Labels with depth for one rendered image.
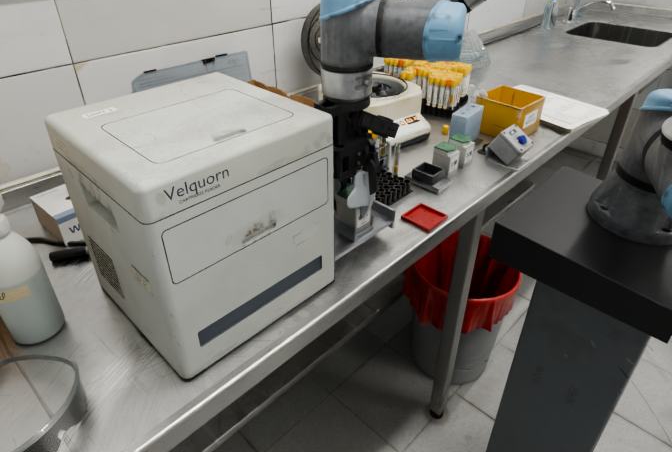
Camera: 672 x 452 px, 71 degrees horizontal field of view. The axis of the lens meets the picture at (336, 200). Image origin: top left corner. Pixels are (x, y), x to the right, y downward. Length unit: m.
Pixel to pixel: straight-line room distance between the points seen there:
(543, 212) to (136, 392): 0.70
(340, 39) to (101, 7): 0.62
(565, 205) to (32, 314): 0.87
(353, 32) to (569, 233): 0.49
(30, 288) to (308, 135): 0.43
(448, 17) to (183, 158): 0.36
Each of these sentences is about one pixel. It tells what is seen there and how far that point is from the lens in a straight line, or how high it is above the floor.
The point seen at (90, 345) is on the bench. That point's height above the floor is 0.88.
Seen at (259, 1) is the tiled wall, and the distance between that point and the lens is 1.34.
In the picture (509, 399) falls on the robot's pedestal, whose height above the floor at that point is 0.45.
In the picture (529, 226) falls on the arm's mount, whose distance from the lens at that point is 0.87.
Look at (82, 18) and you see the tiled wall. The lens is 1.14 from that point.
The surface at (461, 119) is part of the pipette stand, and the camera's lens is 1.21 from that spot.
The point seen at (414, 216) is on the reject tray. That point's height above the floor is 0.88.
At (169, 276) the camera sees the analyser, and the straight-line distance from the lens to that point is 0.57.
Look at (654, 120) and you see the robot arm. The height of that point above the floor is 1.14.
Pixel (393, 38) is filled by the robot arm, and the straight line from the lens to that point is 0.65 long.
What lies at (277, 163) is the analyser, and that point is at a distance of 0.60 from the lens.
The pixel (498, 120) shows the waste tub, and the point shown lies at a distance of 1.34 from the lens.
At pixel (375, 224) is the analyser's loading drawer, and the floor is 0.92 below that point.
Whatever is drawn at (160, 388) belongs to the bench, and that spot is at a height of 0.88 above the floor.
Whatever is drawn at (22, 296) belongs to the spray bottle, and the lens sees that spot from 0.77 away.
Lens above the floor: 1.41
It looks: 32 degrees down
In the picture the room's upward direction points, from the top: straight up
